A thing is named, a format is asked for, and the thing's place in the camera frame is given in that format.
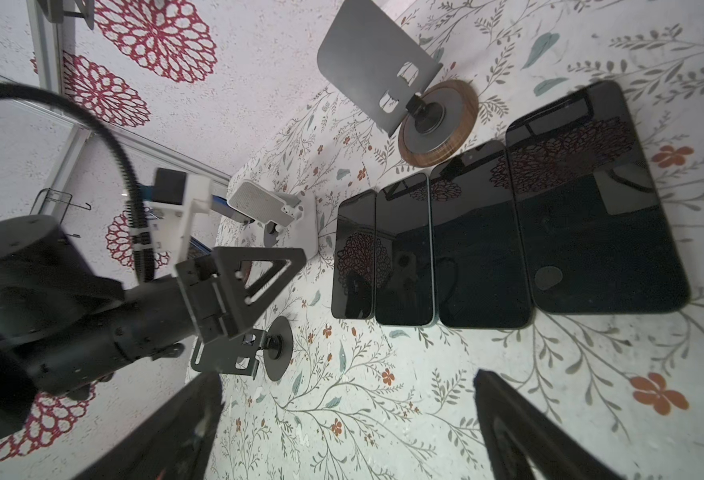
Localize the black phone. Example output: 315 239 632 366
505 81 690 315
331 190 376 320
375 173 434 327
429 140 533 329

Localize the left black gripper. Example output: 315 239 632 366
174 247 306 342

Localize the dark grey wall shelf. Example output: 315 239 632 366
36 0 95 30

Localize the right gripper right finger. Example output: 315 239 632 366
474 369 618 479

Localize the white phone stand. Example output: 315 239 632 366
227 180 319 260

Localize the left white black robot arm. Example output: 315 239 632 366
0 83 306 439

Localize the wood base stand right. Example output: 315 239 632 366
317 0 479 168

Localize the black wire wall rack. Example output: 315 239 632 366
30 187 92 224

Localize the dark grey round stand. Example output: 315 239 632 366
190 316 294 382

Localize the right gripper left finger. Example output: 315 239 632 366
77 373 224 480

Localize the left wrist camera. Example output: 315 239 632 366
145 168 213 265

